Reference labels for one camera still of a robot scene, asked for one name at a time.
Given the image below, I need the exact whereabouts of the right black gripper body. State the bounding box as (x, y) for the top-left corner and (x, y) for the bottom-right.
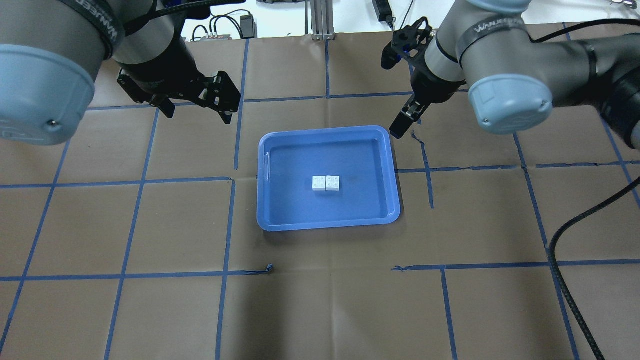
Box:
(381, 16), (467, 106)

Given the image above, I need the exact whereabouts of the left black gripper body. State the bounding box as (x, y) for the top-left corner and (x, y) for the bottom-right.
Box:
(116, 61), (205, 107)

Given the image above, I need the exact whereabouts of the white block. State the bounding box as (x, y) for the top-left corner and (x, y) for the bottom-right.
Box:
(326, 175), (341, 192)
(311, 175), (327, 192)

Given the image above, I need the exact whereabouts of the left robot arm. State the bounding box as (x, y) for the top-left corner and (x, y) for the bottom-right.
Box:
(0, 0), (241, 146)

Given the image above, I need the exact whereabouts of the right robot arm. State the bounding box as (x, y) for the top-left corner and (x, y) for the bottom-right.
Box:
(381, 0), (640, 150)

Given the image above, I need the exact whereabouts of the blue plastic tray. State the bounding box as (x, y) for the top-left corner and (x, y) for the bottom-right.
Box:
(256, 125), (402, 231)

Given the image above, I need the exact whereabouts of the black power adapter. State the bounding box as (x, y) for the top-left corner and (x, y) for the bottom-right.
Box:
(239, 14), (258, 39)

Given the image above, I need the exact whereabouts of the brown paper table cover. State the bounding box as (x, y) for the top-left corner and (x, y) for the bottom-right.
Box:
(0, 32), (639, 360)

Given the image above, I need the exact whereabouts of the aluminium frame post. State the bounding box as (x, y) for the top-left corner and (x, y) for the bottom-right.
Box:
(309, 0), (336, 41)

